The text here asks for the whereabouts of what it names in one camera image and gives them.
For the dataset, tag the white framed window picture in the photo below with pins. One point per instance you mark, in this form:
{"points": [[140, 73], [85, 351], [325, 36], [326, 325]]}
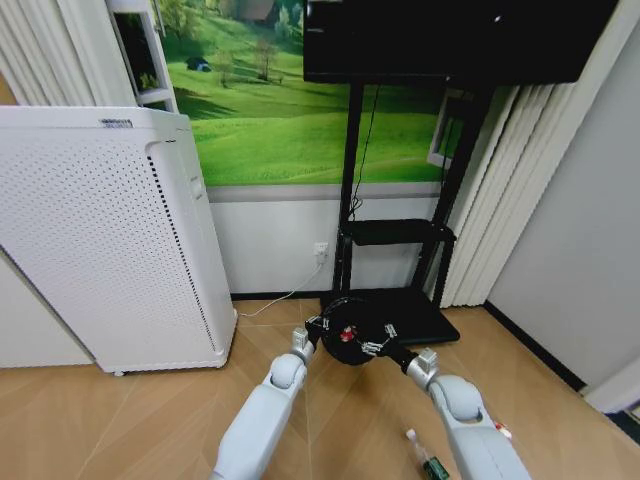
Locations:
{"points": [[440, 135]]}

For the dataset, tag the black round trash bin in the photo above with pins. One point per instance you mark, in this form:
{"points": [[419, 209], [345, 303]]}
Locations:
{"points": [[350, 352]]}

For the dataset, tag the black stand shelf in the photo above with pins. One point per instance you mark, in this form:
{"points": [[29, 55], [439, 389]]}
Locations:
{"points": [[395, 231]]}

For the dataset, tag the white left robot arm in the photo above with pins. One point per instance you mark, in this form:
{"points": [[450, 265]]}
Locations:
{"points": [[260, 420]]}

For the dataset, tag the white wall socket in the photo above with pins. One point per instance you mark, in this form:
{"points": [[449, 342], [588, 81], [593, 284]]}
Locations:
{"points": [[320, 250]]}

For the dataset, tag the red and white wrapper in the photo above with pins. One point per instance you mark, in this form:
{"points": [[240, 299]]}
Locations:
{"points": [[346, 334]]}

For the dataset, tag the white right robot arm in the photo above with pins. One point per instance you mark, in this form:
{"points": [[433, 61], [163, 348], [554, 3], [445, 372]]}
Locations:
{"points": [[465, 415]]}

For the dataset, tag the black television stand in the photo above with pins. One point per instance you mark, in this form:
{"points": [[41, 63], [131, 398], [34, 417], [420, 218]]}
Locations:
{"points": [[350, 175]]}

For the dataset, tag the white window frame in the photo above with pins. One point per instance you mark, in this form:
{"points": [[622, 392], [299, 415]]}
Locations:
{"points": [[150, 60]]}

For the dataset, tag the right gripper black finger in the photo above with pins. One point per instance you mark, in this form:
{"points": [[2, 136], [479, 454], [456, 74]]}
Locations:
{"points": [[390, 330], [369, 346]]}

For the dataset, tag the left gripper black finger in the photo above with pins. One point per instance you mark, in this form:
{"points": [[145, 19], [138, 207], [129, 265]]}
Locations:
{"points": [[325, 323]]}

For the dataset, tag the green meadow wall poster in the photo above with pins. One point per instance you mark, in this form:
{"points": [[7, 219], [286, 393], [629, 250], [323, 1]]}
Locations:
{"points": [[260, 125]]}

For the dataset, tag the black baseboard strip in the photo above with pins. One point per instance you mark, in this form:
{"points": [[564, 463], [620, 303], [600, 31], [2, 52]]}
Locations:
{"points": [[540, 345]]}

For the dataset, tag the white perforated air purifier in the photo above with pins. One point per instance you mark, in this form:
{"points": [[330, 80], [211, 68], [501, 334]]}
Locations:
{"points": [[100, 240]]}

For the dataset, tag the black television screen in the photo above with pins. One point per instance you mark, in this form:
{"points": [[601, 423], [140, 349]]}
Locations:
{"points": [[440, 40]]}

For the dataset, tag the red white crumpled packet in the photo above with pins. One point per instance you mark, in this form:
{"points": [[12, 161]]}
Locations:
{"points": [[502, 430]]}

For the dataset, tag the clear plastic bottle green label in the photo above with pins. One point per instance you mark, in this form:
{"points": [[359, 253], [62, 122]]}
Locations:
{"points": [[426, 455]]}

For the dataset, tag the white pleated curtain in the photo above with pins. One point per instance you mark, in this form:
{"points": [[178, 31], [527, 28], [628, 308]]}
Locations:
{"points": [[50, 50], [505, 200]]}

